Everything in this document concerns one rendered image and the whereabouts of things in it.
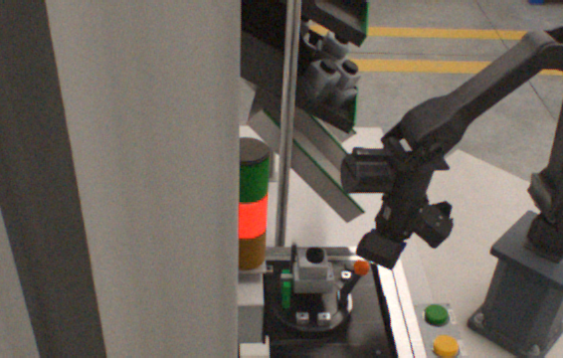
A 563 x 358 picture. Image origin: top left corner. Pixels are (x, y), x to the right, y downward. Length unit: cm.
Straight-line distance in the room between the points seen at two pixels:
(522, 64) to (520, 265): 38
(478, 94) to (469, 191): 75
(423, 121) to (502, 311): 47
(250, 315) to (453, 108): 39
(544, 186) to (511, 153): 239
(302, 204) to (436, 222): 57
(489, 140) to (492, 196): 190
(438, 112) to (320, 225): 61
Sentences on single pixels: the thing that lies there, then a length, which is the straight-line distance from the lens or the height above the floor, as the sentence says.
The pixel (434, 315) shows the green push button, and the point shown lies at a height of 97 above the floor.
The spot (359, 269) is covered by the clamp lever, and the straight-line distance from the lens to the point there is 114.
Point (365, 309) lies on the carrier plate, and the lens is 121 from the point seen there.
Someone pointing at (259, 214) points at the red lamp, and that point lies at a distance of 79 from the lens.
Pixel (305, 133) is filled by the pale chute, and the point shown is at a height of 110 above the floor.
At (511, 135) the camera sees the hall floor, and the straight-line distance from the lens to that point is 370.
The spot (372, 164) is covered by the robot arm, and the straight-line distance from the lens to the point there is 99.
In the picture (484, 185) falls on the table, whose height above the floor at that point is 86.
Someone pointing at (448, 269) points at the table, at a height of 86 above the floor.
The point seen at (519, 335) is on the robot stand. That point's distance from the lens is 134.
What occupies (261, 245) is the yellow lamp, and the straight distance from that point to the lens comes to 82.
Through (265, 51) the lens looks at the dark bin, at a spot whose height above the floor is 132.
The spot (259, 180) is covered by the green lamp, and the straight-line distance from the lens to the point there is 76.
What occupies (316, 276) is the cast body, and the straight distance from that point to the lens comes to 112.
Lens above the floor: 184
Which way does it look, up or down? 40 degrees down
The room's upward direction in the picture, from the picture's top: 5 degrees clockwise
